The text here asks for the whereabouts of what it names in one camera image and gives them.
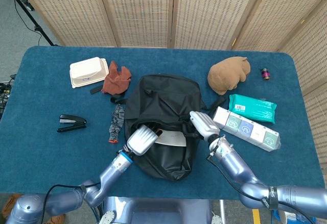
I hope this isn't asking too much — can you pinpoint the white spiral notebook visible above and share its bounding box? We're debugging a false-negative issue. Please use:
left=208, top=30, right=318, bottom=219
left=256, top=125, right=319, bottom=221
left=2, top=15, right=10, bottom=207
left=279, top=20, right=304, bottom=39
left=154, top=129, right=188, bottom=148

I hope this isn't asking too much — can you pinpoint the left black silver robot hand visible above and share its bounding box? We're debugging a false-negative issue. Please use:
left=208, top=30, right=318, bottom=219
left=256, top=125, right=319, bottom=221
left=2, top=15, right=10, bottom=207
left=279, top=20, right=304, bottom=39
left=126, top=123, right=164, bottom=156

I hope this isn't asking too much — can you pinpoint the blue-grey robot torso base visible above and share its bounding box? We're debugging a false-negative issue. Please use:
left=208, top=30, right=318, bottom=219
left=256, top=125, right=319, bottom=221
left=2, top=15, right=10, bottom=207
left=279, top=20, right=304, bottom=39
left=99, top=196, right=223, bottom=224

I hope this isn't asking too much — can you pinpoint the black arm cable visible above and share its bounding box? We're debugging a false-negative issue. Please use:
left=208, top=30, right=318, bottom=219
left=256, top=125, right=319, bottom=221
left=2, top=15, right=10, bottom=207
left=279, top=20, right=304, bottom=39
left=40, top=182, right=102, bottom=224

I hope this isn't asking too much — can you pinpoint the long box of cartons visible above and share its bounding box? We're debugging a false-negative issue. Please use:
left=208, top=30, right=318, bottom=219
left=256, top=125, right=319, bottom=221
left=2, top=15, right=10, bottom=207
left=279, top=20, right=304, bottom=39
left=212, top=106, right=282, bottom=153

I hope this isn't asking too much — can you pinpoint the green wet wipes pack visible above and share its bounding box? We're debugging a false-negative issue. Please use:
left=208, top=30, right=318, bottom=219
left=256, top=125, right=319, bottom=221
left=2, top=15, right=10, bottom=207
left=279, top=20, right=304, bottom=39
left=228, top=93, right=278, bottom=125

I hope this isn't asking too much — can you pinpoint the rust brown cloth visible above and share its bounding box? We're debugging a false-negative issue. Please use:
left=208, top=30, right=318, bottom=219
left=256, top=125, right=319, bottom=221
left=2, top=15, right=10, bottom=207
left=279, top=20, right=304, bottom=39
left=101, top=60, right=132, bottom=95

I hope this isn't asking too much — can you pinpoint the black floor cable bundle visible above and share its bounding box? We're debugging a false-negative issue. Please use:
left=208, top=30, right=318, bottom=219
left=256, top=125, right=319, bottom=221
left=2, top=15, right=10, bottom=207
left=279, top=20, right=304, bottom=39
left=0, top=73, right=16, bottom=114

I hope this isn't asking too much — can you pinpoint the brown plush capybara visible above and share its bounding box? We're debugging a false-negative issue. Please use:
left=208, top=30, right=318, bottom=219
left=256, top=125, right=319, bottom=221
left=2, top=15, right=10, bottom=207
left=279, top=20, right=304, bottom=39
left=207, top=56, right=251, bottom=96

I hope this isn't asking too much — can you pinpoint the white plastic food container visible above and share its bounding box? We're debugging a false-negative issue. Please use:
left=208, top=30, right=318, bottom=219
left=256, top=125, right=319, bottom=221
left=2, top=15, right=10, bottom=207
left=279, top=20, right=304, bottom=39
left=69, top=57, right=109, bottom=89

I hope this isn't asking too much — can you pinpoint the brown leather shoe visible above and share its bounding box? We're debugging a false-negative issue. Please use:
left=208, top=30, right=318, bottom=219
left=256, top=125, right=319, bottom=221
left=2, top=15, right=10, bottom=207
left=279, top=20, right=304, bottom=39
left=1, top=193, right=24, bottom=219
left=48, top=213, right=66, bottom=224

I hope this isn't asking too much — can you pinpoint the black tripod stand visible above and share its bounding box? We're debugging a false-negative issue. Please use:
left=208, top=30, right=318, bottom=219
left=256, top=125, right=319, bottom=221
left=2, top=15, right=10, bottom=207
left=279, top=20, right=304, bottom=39
left=0, top=0, right=62, bottom=47

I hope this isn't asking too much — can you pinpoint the black velcro strap with print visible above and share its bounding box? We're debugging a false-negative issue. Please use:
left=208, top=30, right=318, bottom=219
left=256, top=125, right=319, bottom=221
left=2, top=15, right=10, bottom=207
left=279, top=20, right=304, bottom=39
left=261, top=185, right=278, bottom=211

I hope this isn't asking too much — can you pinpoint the grey patterned sock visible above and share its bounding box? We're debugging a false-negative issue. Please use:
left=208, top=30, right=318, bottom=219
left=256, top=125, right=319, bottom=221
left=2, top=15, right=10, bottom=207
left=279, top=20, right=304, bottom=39
left=108, top=104, right=126, bottom=144

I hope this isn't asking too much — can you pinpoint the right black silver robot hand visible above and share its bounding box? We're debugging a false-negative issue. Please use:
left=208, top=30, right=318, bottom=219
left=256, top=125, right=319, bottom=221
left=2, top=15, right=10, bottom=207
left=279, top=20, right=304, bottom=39
left=189, top=110, right=221, bottom=142

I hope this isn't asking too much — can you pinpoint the black stapler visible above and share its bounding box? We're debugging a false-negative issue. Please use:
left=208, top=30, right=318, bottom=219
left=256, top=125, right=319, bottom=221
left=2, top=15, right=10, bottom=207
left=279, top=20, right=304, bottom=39
left=56, top=114, right=87, bottom=133

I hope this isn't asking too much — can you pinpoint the black backpack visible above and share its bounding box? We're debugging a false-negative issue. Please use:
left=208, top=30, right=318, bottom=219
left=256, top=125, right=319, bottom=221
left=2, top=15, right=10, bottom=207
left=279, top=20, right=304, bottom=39
left=89, top=73, right=227, bottom=183

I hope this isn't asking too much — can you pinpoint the woven folding screen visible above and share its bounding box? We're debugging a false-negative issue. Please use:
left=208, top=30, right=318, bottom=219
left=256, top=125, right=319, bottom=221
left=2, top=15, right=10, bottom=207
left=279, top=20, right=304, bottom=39
left=11, top=0, right=327, bottom=163

